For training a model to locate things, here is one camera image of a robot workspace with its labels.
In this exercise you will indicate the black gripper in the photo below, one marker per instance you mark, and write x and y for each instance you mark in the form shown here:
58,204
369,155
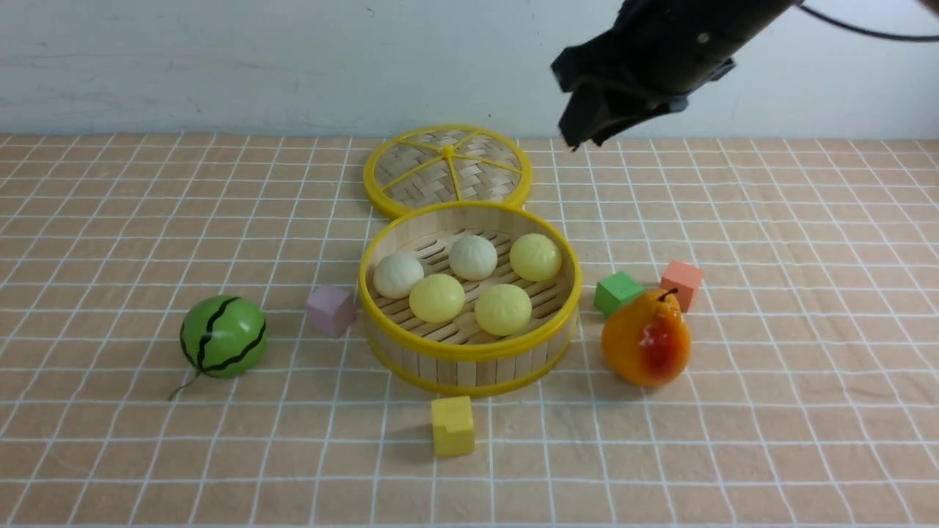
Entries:
653,57

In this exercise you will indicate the yellow bun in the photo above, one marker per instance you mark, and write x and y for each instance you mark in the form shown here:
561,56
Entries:
437,298
503,309
535,258

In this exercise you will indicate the white bun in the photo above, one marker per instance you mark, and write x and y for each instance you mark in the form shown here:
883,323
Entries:
473,258
396,274

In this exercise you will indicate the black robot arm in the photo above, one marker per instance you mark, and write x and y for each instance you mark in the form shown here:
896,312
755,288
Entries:
656,54

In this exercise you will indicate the yellow bamboo steamer lid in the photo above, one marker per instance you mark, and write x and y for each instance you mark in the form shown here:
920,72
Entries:
446,163

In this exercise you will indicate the yellow bamboo steamer tray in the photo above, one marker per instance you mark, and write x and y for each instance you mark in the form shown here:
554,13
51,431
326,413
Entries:
457,357

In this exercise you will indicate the orange cube block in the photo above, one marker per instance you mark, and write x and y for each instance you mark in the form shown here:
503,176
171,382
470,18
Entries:
686,279

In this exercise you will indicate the green cube block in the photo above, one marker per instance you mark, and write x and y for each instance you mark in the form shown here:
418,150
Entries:
615,291

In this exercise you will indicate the orange toy pear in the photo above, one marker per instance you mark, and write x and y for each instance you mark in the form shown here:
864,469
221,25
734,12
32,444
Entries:
647,343

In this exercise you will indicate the pink cube block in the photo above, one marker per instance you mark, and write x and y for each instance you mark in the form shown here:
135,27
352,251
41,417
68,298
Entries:
331,310

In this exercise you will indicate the yellow cube block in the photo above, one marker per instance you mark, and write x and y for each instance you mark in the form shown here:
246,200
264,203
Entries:
452,424

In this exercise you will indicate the green toy watermelon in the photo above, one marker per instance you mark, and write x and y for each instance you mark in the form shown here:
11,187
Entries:
222,337

